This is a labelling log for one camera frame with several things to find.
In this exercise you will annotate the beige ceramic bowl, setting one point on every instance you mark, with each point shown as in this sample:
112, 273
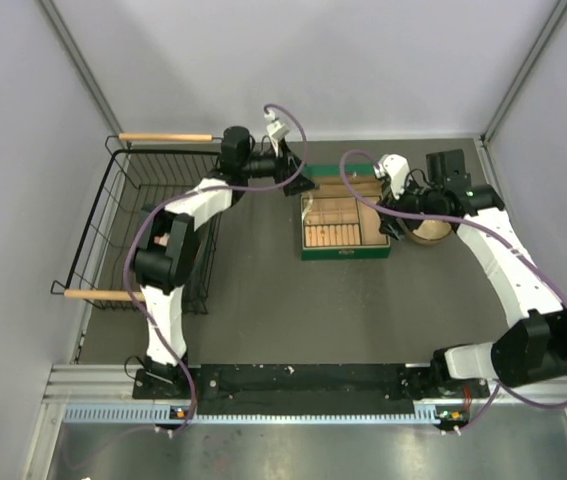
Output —
430, 232

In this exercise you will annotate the pink rimmed plate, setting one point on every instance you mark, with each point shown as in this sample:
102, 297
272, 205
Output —
162, 240

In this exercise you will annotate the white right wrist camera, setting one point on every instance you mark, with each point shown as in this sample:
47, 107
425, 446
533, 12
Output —
392, 168

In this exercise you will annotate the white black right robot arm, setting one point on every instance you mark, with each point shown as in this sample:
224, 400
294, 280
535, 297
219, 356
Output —
534, 347

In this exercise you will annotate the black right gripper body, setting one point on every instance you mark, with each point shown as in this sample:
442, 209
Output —
421, 202

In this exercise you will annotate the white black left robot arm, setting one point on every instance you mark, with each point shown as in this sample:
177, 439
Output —
167, 247

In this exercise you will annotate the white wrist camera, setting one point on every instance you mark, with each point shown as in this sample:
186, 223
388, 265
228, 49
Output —
392, 168
276, 130

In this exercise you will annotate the black wire basket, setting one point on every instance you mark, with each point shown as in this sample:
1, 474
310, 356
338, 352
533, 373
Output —
137, 175

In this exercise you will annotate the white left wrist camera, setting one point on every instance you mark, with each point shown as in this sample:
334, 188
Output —
276, 130

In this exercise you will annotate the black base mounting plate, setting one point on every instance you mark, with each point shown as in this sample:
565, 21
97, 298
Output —
396, 381

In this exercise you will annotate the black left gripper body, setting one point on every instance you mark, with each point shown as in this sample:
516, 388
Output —
279, 173

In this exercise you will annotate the green jewelry box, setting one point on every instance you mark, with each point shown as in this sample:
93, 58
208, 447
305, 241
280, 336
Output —
375, 245

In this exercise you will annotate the green jewelry tray insert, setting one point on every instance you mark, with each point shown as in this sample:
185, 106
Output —
330, 222

